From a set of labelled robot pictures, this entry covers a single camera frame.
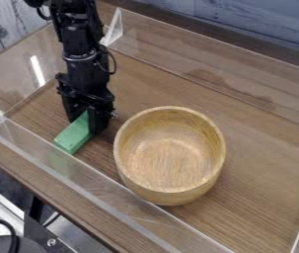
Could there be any black table leg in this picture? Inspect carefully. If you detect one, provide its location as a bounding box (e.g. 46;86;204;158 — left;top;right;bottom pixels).
29;197;46;222

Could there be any grey metal base plate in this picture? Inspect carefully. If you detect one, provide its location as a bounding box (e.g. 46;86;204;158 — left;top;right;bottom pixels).
0;215;78;253

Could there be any green rectangular block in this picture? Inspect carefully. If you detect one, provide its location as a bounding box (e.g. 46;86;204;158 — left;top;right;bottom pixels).
54;113;91;154

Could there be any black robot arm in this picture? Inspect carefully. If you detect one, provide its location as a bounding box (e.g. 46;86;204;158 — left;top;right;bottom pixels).
24;0;116;135

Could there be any clear acrylic enclosure wall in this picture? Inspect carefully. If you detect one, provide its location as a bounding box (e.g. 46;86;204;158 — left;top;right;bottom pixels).
0;1;299;253

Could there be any clear acrylic corner bracket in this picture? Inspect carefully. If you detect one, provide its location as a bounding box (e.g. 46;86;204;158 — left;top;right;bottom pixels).
100;8;123;46

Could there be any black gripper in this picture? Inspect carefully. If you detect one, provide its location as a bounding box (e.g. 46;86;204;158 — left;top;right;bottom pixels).
55;55;115;134

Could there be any black cable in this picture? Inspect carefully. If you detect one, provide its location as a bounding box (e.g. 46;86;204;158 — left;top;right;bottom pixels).
0;218;23;253

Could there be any brown wooden bowl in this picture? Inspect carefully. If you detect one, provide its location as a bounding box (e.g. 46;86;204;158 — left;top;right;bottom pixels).
114;106;227;206

